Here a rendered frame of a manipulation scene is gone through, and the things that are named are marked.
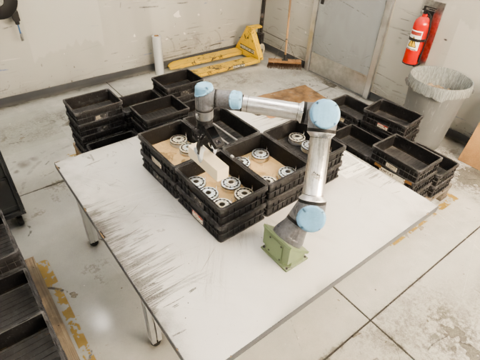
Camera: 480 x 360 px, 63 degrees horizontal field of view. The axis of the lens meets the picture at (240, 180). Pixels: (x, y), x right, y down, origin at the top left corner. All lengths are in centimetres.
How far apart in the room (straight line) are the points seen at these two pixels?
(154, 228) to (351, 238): 99
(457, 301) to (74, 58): 441
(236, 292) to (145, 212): 68
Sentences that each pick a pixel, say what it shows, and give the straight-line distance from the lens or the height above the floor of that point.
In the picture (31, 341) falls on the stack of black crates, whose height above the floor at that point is 49.
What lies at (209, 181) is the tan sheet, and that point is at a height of 83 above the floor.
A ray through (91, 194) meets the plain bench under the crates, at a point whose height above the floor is 70.
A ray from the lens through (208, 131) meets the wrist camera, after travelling 166.
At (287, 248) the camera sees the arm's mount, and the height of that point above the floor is 84.
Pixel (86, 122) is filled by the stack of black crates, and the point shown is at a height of 49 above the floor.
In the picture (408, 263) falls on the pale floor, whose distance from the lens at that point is 305.
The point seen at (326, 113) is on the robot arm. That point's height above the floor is 140.
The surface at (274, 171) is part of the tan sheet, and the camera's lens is 216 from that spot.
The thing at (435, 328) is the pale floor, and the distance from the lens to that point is 279.
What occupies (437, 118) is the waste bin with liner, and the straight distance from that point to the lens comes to 409.
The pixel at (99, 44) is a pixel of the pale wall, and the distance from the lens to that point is 508.
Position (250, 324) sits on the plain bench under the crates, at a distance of 167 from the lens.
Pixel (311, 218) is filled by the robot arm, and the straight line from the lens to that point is 159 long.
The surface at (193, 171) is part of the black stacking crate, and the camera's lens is 208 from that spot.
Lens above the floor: 213
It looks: 39 degrees down
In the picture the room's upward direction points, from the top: 3 degrees clockwise
